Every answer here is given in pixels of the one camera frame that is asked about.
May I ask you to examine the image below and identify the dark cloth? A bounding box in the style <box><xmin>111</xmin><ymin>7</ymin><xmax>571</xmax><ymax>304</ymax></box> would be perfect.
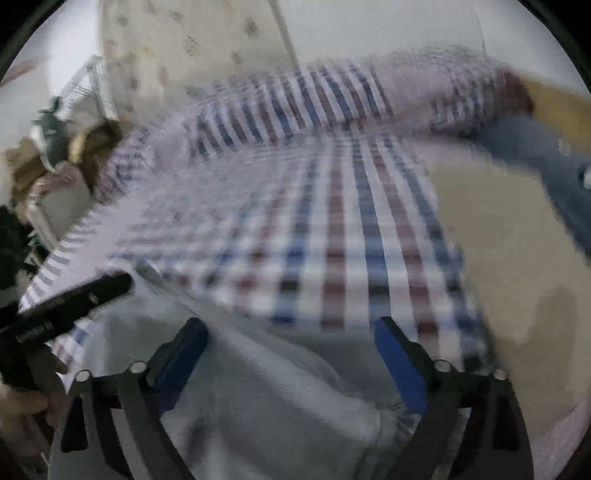
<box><xmin>0</xmin><ymin>205</ymin><xmax>47</xmax><ymax>301</ymax></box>

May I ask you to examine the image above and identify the pineapple print wall cloth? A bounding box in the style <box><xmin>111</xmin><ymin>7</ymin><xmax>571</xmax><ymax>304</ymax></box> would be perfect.
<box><xmin>99</xmin><ymin>0</ymin><xmax>296</xmax><ymax>121</ymax></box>

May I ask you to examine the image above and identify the green plush toy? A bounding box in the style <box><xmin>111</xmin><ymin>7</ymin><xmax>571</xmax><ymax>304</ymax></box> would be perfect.
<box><xmin>31</xmin><ymin>97</ymin><xmax>70</xmax><ymax>169</ymax></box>

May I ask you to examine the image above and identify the checked quilt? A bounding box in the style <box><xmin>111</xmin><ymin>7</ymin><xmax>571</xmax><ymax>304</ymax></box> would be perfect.
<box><xmin>95</xmin><ymin>44</ymin><xmax>534</xmax><ymax>204</ymax></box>

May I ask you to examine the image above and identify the person's left hand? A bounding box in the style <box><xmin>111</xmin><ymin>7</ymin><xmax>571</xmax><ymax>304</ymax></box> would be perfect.
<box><xmin>0</xmin><ymin>356</ymin><xmax>70</xmax><ymax>457</ymax></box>

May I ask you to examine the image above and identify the pink trimmed white bag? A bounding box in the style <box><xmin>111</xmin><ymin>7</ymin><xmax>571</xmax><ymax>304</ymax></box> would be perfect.
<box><xmin>25</xmin><ymin>166</ymin><xmax>93</xmax><ymax>246</ymax></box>

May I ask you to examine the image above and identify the light grey-green sweatshirt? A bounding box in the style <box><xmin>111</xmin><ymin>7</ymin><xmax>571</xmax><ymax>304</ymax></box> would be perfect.
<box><xmin>46</xmin><ymin>263</ymin><xmax>416</xmax><ymax>480</ymax></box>

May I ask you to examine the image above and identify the wooden bed frame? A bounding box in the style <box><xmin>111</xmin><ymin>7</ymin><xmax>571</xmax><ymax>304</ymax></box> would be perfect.
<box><xmin>524</xmin><ymin>76</ymin><xmax>591</xmax><ymax>139</ymax></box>

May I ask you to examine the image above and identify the cardboard box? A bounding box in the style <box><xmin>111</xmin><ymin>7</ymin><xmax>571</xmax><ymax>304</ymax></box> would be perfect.
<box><xmin>8</xmin><ymin>148</ymin><xmax>48</xmax><ymax>195</ymax></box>

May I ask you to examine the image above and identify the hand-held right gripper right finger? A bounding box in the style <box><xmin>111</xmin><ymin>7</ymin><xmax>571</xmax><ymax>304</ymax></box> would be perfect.
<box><xmin>374</xmin><ymin>316</ymin><xmax>534</xmax><ymax>480</ymax></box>

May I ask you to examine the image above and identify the blue printed pillow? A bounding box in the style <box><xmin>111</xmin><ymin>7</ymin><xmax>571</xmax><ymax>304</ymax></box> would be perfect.
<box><xmin>475</xmin><ymin>113</ymin><xmax>591</xmax><ymax>259</ymax></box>

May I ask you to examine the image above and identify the checked bed sheet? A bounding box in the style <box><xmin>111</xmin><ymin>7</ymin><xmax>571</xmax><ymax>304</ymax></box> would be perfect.
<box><xmin>18</xmin><ymin>124</ymin><xmax>587</xmax><ymax>480</ymax></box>

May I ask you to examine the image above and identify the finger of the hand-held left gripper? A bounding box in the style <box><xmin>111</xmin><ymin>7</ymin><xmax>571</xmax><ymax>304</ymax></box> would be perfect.
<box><xmin>55</xmin><ymin>272</ymin><xmax>134</xmax><ymax>324</ymax></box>

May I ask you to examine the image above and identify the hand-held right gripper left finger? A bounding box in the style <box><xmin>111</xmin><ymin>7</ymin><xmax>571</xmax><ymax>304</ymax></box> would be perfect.
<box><xmin>48</xmin><ymin>316</ymin><xmax>211</xmax><ymax>480</ymax></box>

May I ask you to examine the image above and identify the beige folded garment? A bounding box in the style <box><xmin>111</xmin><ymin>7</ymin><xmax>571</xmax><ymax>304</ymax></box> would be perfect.
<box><xmin>427</xmin><ymin>161</ymin><xmax>591</xmax><ymax>444</ymax></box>

